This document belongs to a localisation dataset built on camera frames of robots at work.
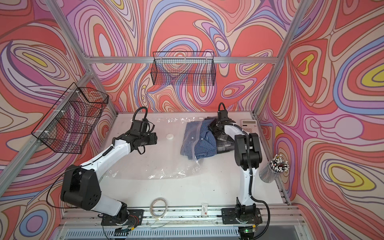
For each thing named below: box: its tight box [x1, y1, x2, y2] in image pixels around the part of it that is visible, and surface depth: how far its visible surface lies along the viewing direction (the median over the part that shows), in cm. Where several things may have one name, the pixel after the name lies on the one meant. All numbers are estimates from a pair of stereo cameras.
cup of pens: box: [259, 154, 290, 183], surface depth 75 cm
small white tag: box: [201, 202, 208, 217], surface depth 76 cm
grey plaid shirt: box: [216, 133, 235, 154], surface depth 101 cm
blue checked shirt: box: [180, 117, 218, 160], surface depth 98 cm
